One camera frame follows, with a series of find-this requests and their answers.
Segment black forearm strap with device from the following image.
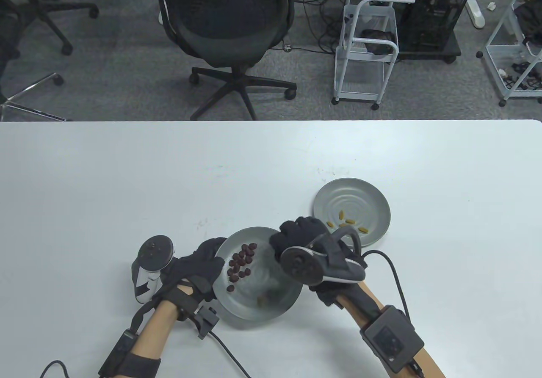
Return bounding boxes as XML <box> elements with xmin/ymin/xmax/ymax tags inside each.
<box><xmin>98</xmin><ymin>329</ymin><xmax>162</xmax><ymax>378</ymax></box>

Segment grey and black controller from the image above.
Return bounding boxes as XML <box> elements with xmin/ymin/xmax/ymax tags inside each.
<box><xmin>281</xmin><ymin>226</ymin><xmax>367</xmax><ymax>286</ymax></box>

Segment black equipment rack on wheels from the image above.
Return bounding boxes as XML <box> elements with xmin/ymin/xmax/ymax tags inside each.
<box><xmin>397</xmin><ymin>0</ymin><xmax>462</xmax><ymax>64</ymax></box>

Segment thin black looped cable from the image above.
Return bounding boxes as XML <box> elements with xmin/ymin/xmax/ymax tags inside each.
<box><xmin>40</xmin><ymin>360</ymin><xmax>72</xmax><ymax>378</ymax></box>

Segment white and black controller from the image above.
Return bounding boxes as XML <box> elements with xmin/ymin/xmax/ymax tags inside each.
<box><xmin>132</xmin><ymin>235</ymin><xmax>175</xmax><ymax>305</ymax></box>

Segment black cable of box camera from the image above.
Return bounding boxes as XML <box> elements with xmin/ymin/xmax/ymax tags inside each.
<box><xmin>361</xmin><ymin>250</ymin><xmax>412</xmax><ymax>316</ymax></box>

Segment white wire trolley cart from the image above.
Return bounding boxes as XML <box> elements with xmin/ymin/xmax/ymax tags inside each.
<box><xmin>332</xmin><ymin>0</ymin><xmax>400</xmax><ymax>110</ymax></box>

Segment white wire shelf cart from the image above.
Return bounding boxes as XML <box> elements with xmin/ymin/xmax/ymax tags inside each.
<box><xmin>484</xmin><ymin>0</ymin><xmax>542</xmax><ymax>108</ymax></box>

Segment black box wrist camera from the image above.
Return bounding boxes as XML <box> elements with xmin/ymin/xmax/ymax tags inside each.
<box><xmin>360</xmin><ymin>305</ymin><xmax>425</xmax><ymax>374</ymax></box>

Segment person's left forearm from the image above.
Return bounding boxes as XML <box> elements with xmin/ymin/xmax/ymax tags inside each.
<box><xmin>127</xmin><ymin>283</ymin><xmax>193</xmax><ymax>378</ymax></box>

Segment black office chair with castors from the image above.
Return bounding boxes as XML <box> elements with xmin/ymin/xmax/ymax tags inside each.
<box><xmin>0</xmin><ymin>0</ymin><xmax>100</xmax><ymax>63</ymax></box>

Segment metal plate with red beans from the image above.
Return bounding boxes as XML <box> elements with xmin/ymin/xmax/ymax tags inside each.
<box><xmin>210</xmin><ymin>226</ymin><xmax>304</xmax><ymax>321</ymax></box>

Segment small dark wrist camera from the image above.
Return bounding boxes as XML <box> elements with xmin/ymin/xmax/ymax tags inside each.
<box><xmin>196</xmin><ymin>306</ymin><xmax>221</xmax><ymax>339</ymax></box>

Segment black cable of small camera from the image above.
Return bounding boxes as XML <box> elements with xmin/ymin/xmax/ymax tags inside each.
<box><xmin>211</xmin><ymin>331</ymin><xmax>253</xmax><ymax>378</ymax></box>

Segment black items in trolley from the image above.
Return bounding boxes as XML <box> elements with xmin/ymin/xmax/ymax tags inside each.
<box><xmin>360</xmin><ymin>28</ymin><xmax>395</xmax><ymax>55</ymax></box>

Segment person's right hand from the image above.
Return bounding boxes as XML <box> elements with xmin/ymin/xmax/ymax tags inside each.
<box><xmin>270</xmin><ymin>216</ymin><xmax>370</xmax><ymax>307</ymax></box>

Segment white desk leg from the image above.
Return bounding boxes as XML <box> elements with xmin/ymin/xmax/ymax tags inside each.
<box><xmin>465</xmin><ymin>0</ymin><xmax>487</xmax><ymax>30</ymax></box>

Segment black mesh office chair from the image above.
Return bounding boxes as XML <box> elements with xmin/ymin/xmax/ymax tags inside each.
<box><xmin>143</xmin><ymin>0</ymin><xmax>298</xmax><ymax>121</ymax></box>

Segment black bag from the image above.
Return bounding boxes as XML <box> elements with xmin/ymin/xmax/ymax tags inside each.
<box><xmin>513</xmin><ymin>0</ymin><xmax>542</xmax><ymax>45</ymax></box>

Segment pile of red beans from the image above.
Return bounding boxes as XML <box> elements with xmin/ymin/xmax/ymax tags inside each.
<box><xmin>226</xmin><ymin>243</ymin><xmax>258</xmax><ymax>293</ymax></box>

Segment metal plate with yellow beans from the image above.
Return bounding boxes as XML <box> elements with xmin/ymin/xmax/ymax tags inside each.
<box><xmin>313</xmin><ymin>178</ymin><xmax>391</xmax><ymax>246</ymax></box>

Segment person's left hand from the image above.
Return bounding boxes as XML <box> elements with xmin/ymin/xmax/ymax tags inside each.
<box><xmin>163</xmin><ymin>237</ymin><xmax>228</xmax><ymax>306</ymax></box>

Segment person's right forearm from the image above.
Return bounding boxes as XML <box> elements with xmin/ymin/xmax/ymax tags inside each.
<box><xmin>335</xmin><ymin>280</ymin><xmax>446</xmax><ymax>378</ymax></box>

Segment bundle of black floor cables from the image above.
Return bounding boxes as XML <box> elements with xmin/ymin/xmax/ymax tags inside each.
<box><xmin>291</xmin><ymin>0</ymin><xmax>355</xmax><ymax>55</ymax></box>

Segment chrome chair base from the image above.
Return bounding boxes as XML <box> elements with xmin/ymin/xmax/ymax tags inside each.
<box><xmin>0</xmin><ymin>72</ymin><xmax>67</xmax><ymax>121</ymax></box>

